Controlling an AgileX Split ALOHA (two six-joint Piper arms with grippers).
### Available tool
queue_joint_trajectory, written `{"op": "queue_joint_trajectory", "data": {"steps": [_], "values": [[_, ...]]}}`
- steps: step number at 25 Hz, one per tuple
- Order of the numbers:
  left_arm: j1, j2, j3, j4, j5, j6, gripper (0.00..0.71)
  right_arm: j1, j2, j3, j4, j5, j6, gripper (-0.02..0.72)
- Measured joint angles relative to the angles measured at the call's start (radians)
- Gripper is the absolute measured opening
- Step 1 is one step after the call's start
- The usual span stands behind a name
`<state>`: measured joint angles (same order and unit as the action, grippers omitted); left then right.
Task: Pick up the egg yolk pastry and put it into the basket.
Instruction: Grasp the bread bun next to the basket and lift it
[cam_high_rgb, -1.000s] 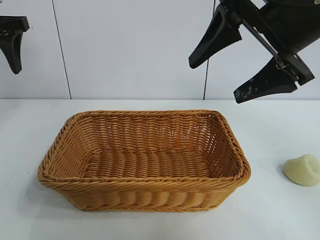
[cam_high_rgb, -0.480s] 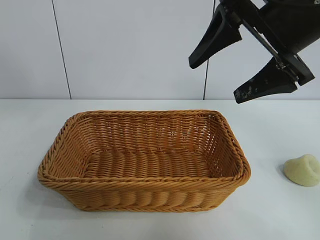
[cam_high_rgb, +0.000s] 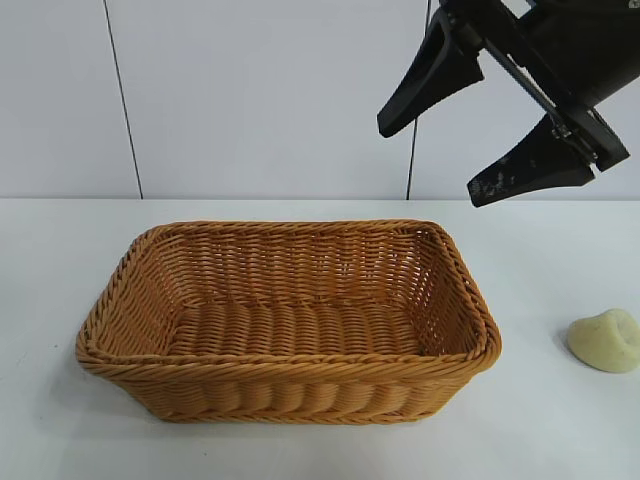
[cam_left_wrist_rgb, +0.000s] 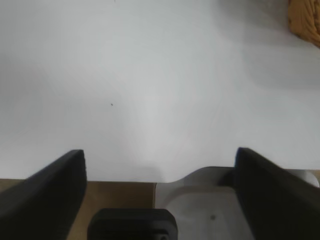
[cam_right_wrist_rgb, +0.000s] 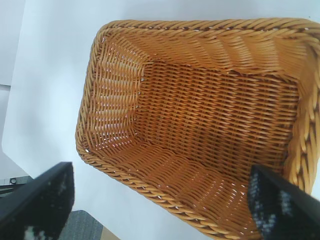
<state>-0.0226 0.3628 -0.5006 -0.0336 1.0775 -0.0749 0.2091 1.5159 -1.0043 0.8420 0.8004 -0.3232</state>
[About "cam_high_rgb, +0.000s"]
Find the brown woven wicker basket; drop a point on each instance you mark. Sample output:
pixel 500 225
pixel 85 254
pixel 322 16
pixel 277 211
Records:
pixel 300 390

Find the pale yellow egg yolk pastry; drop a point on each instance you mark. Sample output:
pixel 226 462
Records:
pixel 595 340

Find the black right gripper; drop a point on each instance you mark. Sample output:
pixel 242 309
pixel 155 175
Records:
pixel 570 50

